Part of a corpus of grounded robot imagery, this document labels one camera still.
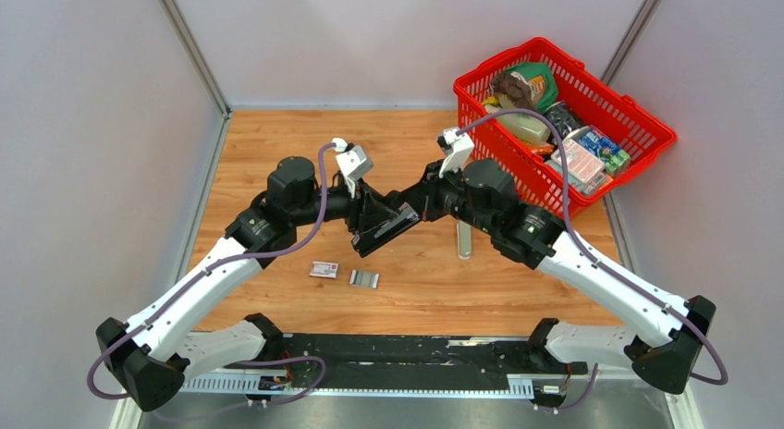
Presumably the pale plastic bottle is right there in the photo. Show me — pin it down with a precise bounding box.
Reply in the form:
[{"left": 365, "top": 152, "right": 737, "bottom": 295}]
[{"left": 495, "top": 113, "right": 551, "bottom": 146}]

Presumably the green brown snack bag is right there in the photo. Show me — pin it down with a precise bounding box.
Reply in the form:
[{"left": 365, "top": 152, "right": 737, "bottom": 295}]
[{"left": 490, "top": 62, "right": 559, "bottom": 113}]

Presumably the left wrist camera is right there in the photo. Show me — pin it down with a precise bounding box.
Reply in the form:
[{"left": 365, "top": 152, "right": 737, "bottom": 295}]
[{"left": 332, "top": 138, "right": 374, "bottom": 199}]

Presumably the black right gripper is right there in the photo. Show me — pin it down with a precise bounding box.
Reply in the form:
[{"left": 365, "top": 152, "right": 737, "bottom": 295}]
[{"left": 399, "top": 160, "right": 496, "bottom": 237}]

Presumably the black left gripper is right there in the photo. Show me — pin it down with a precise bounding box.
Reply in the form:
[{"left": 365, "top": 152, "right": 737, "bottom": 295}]
[{"left": 290, "top": 176, "right": 398, "bottom": 236}]

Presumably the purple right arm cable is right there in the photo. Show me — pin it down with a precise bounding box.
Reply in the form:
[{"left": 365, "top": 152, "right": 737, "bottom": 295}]
[{"left": 456, "top": 107, "right": 730, "bottom": 412}]

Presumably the dark foil packet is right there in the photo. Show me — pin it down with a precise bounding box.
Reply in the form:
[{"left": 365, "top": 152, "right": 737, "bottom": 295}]
[{"left": 544, "top": 101, "right": 585, "bottom": 139}]

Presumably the white red staple box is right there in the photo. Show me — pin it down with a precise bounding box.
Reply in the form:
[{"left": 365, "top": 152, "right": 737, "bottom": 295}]
[{"left": 309, "top": 261, "right": 339, "bottom": 279}]

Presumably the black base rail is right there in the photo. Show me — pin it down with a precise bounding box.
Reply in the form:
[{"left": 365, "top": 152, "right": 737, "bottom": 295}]
[{"left": 222, "top": 333, "right": 589, "bottom": 394}]

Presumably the pink packaged item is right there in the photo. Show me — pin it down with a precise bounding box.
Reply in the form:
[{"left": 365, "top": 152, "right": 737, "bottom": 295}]
[{"left": 550, "top": 139, "right": 607, "bottom": 190}]

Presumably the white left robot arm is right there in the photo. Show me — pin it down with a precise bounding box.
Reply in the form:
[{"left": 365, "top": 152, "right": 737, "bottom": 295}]
[{"left": 96, "top": 151, "right": 421, "bottom": 412}]

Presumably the blue green packaged item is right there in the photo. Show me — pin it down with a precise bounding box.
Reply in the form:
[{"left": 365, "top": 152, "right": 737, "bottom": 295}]
[{"left": 575, "top": 126, "right": 631, "bottom": 178}]

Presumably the black stapler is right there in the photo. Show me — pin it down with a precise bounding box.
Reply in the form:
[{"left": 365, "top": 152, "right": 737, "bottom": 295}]
[{"left": 351, "top": 202, "right": 422, "bottom": 258}]

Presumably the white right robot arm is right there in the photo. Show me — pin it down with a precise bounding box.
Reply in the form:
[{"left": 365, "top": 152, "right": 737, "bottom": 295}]
[{"left": 386, "top": 159, "right": 717, "bottom": 394}]

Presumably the grey white stapler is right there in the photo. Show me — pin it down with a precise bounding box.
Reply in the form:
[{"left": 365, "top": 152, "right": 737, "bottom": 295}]
[{"left": 457, "top": 221, "right": 473, "bottom": 260}]

